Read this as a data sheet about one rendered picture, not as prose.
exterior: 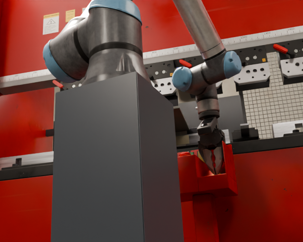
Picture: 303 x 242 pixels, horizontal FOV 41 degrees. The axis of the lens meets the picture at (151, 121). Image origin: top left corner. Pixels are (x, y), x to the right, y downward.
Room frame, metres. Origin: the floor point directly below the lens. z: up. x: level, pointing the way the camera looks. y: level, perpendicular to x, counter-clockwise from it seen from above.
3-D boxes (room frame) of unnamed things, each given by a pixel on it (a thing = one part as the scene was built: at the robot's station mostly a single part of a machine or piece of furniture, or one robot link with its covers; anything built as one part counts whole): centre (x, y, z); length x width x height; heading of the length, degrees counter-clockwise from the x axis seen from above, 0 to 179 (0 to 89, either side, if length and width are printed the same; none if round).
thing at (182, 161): (1.33, -0.16, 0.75); 0.20 x 0.16 x 0.18; 70
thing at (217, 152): (1.31, -0.22, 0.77); 0.06 x 0.03 x 0.09; 160
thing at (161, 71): (1.66, -0.05, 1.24); 0.15 x 0.09 x 0.17; 78
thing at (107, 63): (0.77, 0.07, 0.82); 0.15 x 0.15 x 0.10
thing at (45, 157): (1.78, 0.46, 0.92); 0.50 x 0.06 x 0.10; 78
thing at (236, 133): (1.75, -0.42, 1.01); 0.26 x 0.12 x 0.05; 168
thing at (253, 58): (1.58, -0.44, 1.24); 0.15 x 0.09 x 0.17; 78
